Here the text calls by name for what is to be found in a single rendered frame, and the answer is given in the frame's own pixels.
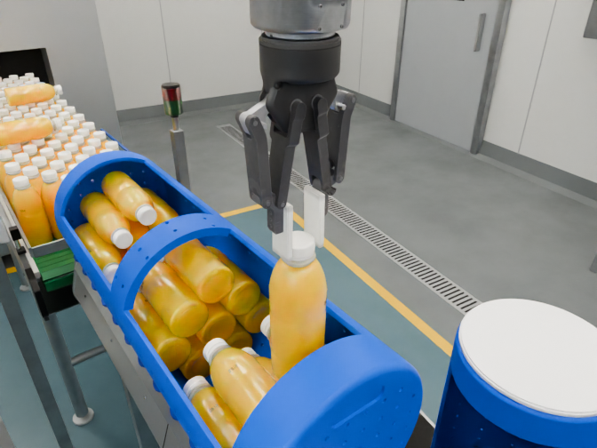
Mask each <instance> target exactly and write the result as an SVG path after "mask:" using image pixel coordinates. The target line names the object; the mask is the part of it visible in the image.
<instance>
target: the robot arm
mask: <svg viewBox="0 0 597 448"><path fill-rule="evenodd" d="M351 5H352V0H250V19H251V25H252V26H253V27H254V28H256V29H259V30H263V31H265V32H263V33H262V34H261V36H260V37H259V70H260V74H261V76H262V80H263V87H262V91H261V93H260V95H259V103H258V104H256V105H255V106H254V107H252V108H251V109H249V110H248V111H244V110H242V109H240V110H238V111H237V112H236V114H235V120H236V122H237V123H238V125H239V127H240V129H241V131H242V133H243V144H244V152H245V160H246V168H247V176H248V184H249V192H250V198H251V200H253V201H254V202H255V203H257V204H259V205H260V206H261V207H263V208H264V209H267V227H268V229H269V230H271V231H272V232H273V251H274V252H275V253H277V254H278V255H279V256H280V257H282V258H283V259H284V260H286V261H287V262H288V261H291V260H292V226H293V206H292V205H291V204H289V203H287V198H288V193H289V186H290V181H291V170H292V164H293V158H294V153H295V147H296V146H297V145H298V144H299V140H300V134H301V133H303V137H304V143H305V150H306V161H307V168H308V173H309V179H310V184H311V185H312V187H311V186H309V185H307V186H304V231H305V232H307V233H309V234H311V235H312V236H313V237H314V239H315V246H317V247H318V248H322V247H323V241H324V216H325V215H327V213H328V210H329V204H328V202H329V196H333V195H334V194H335V192H336V190H337V189H336V188H334V187H333V186H332V185H334V184H335V183H336V182H337V183H341V182H342V181H343V179H344V177H345V169H346V153H347V145H348V137H349V129H350V121H351V115H352V113H353V111H354V106H355V103H356V101H357V96H356V95H355V94H353V93H351V92H346V91H343V90H340V89H338V87H337V84H336V81H335V77H336V76H337V75H338V73H339V71H340V55H341V37H340V36H339V34H338V33H336V32H337V31H340V30H343V29H345V28H347V27H348V26H349V24H350V20H351ZM327 113H328V114H327ZM267 116H268V117H269V119H270V120H271V125H270V133H269V134H270V137H271V140H272V141H271V148H270V156H268V145H267V135H266V132H265V130H266V129H267V123H266V117H267ZM333 166H334V167H335V168H334V169H333Z"/></svg>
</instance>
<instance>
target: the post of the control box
mask: <svg viewBox="0 0 597 448"><path fill-rule="evenodd" d="M0 301H1V304H2V306H3V309H4V312H5V314H6V316H7V319H8V321H9V324H10V326H11V328H12V332H13V334H14V337H15V339H16V341H17V343H18V345H19V348H20V352H21V354H22V356H23V358H24V361H25V363H26V366H27V368H28V371H29V374H30V376H31V378H32V381H33V382H34V385H35V387H36V391H37V394H38V395H39V398H40V400H41V403H42V405H43V408H44V410H45V413H46V415H47V418H48V420H49V422H50V424H51V427H52V431H53V433H54V435H55V437H56V439H57V442H58V444H59V447H60V448H74V446H73V444H72V442H71V439H70V436H69V434H68V431H67V428H66V425H65V423H64V420H63V418H62V416H61V413H60V409H59V407H58V405H57V402H56V399H55V397H54V394H53V393H52V388H51V386H50V383H49V381H48V379H47V376H46V374H45V371H44V368H43V365H42V362H41V360H40V357H39V355H38V353H37V350H36V346H35V344H34V341H33V339H32V337H31V334H30V331H29V329H28V326H27V323H26V320H25V318H24V316H23V313H22V311H21V308H20V304H19V302H18V300H17V297H16V294H15V292H14V290H13V288H12V283H11V281H10V278H9V276H8V274H7V271H6V269H5V266H4V263H3V260H2V258H1V255H0Z"/></svg>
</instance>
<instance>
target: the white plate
mask: <svg viewBox="0 0 597 448"><path fill-rule="evenodd" d="M458 338H459V344H460V347H461V349H462V352H463V354H464V356H465V358H466V360H467V362H468V363H469V364H470V365H471V367H472V368H473V369H474V370H475V372H476V373H477V374H478V375H479V376H480V377H481V378H482V379H483V380H485V381H486V382H487V383H488V384H489V385H491V386H492V387H493V388H494V389H496V390H497V391H498V392H500V393H501V394H503V395H505V396H507V397H509V398H511V399H513V400H514V401H515V402H517V403H520V404H523V405H525V406H528V407H529V408H532V409H535V410H538V411H541V412H546V413H550V414H553V415H559V416H564V417H574V418H584V417H593V416H597V328H595V327H594V326H593V325H591V324H589V323H587V322H586V321H585V320H583V319H582V318H580V317H578V316H575V315H573V314H571V313H570V312H568V311H565V310H563V309H560V308H557V307H554V306H551V305H548V304H545V303H541V302H537V301H533V300H520V299H502V300H492V301H488V302H485V303H482V304H481V305H478V306H476V307H475V308H473V309H471V310H470V311H469V312H468V313H467V314H466V315H465V317H464V318H463V320H462V322H461V325H460V328H459V333H458Z"/></svg>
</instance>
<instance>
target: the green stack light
mask: <svg viewBox="0 0 597 448"><path fill-rule="evenodd" d="M163 108H164V114H165V115H167V116H178V115H181V114H183V113H184V111H183V104H182V99H181V100H175V101H166V100H163Z"/></svg>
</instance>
